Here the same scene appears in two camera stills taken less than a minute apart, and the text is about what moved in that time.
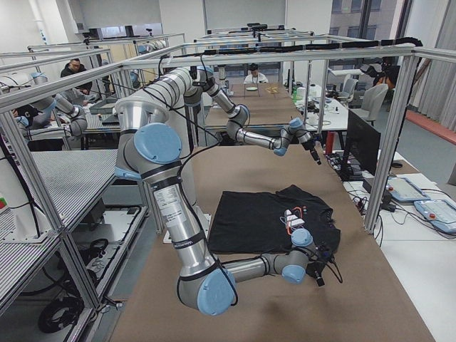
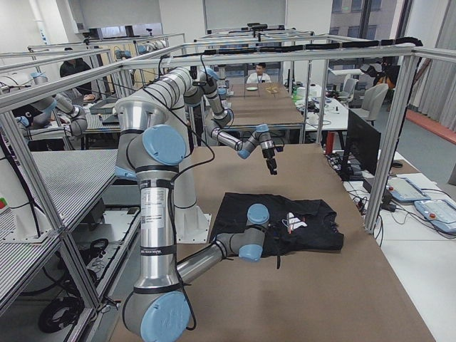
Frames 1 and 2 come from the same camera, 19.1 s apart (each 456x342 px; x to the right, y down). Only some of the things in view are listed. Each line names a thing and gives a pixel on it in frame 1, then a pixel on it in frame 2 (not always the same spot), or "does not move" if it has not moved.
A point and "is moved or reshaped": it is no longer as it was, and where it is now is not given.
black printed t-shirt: x=251 y=221 is moved or reshaped
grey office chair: x=372 y=98 does not move
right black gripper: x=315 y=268 → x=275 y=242
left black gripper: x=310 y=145 → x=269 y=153
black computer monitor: x=363 y=147 does not move
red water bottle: x=329 y=142 does not move
